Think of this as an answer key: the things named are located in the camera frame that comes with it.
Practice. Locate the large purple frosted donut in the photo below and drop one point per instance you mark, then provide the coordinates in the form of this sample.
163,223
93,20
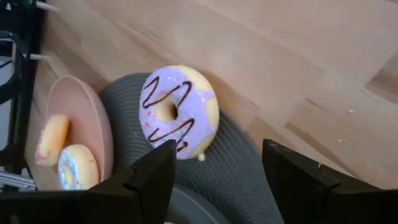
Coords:
199,102

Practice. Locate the round dark woven placemat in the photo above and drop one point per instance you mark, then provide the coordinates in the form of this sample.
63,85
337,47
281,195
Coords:
236,186

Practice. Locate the dark grey plate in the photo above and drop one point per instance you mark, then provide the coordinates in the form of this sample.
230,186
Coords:
192,208

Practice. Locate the large pink frosted donut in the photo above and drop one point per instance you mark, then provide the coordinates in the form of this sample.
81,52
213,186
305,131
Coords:
54,140

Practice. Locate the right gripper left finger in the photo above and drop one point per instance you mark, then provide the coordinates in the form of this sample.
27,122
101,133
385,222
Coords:
146,186

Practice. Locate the black aluminium table frame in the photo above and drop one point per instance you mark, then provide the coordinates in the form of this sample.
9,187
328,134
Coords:
29,77

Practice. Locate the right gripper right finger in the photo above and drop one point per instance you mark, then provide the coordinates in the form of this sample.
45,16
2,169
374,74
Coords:
298,193

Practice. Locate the large white blue frosted donut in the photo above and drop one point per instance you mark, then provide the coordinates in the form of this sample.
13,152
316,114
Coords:
84,168

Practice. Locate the pink plate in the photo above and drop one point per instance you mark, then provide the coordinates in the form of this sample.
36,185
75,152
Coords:
87,124

